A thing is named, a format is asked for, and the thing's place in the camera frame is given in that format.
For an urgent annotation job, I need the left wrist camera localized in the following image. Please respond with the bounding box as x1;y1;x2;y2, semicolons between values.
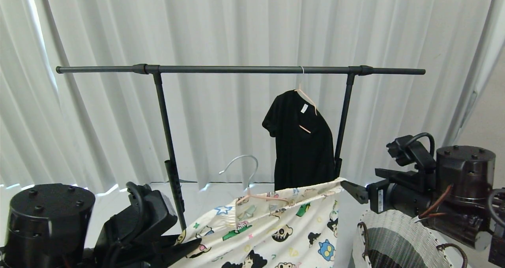
94;183;179;261

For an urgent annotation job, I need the black garment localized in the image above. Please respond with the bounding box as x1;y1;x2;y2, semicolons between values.
262;90;337;191

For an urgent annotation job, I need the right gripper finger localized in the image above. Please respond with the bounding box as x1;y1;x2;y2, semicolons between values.
341;180;369;204

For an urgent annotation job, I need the white laundry basket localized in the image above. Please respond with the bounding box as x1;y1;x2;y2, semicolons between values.
352;210;468;268

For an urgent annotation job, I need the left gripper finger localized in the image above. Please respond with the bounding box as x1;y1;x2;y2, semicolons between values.
152;236;202;268

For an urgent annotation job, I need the cream printed garment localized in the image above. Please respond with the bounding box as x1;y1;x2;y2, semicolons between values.
168;177;344;268

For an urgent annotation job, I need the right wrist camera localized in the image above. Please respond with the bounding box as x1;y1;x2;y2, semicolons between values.
375;135;437;191

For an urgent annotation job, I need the black clothes rack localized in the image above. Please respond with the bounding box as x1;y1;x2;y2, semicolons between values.
56;65;426;232

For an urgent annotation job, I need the pink clothes hanger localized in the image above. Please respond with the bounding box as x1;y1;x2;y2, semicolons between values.
294;67;318;134
219;155;291;206

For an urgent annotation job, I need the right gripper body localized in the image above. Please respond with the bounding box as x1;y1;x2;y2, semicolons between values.
366;179;421;215

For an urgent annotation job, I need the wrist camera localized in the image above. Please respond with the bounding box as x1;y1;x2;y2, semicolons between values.
375;135;437;191
94;183;179;261

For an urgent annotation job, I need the white curtain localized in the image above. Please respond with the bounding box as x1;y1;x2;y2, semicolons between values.
0;0;505;193

